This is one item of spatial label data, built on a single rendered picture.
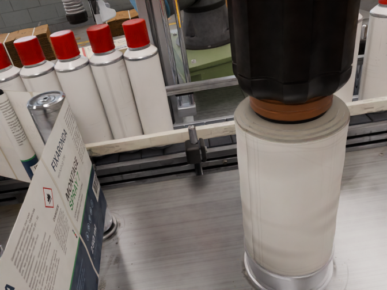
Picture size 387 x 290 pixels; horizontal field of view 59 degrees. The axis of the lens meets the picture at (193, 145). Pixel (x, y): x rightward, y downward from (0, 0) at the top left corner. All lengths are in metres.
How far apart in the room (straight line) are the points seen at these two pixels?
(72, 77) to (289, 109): 0.37
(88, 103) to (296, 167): 0.37
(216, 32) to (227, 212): 0.60
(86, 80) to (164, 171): 0.19
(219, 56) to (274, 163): 0.65
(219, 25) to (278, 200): 0.73
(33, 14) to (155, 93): 5.64
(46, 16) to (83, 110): 5.58
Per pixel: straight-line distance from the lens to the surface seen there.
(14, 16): 6.19
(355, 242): 0.42
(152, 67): 0.52
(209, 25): 0.94
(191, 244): 0.41
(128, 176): 0.58
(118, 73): 0.53
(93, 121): 0.56
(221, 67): 0.87
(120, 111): 0.55
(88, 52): 1.10
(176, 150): 0.57
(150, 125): 0.55
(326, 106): 0.25
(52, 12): 6.09
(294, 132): 0.24
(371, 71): 0.62
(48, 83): 0.55
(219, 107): 0.78
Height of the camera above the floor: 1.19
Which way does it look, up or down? 33 degrees down
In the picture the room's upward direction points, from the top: 10 degrees counter-clockwise
